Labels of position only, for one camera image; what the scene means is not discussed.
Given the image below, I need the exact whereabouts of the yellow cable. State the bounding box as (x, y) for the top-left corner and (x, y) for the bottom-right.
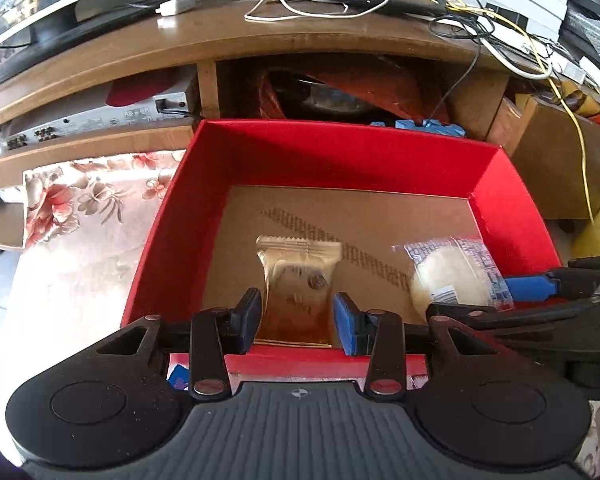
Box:
(337, 0), (596, 224)

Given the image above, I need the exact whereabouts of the brown cardboard box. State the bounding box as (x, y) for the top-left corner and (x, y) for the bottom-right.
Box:
(486, 98), (600, 220)

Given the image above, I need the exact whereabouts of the gold pastry packet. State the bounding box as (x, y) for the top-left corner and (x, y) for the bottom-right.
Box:
(257, 235), (342, 348)

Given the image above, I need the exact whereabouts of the white power strip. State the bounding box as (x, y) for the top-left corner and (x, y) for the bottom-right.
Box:
(493, 25), (600, 94)

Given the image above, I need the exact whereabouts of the floral beige table cloth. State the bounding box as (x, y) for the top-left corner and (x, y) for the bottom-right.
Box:
(9, 150), (184, 364)

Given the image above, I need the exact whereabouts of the silver media player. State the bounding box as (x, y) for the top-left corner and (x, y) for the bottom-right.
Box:
(2, 89), (190, 151)

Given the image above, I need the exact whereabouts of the red cardboard box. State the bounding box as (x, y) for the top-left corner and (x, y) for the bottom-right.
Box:
(120, 118), (564, 380)

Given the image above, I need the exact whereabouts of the white thick cable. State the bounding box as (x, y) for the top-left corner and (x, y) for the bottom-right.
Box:
(474, 34), (554, 82)

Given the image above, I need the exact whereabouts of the clear bag white bun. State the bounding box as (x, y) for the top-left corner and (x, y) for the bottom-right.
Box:
(392, 236), (514, 320)

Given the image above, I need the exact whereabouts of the white small adapter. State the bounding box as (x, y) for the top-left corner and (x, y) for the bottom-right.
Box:
(155, 0), (196, 18)

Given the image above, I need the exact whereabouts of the blue foam mat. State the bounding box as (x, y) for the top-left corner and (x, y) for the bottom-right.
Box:
(372, 119), (466, 139)

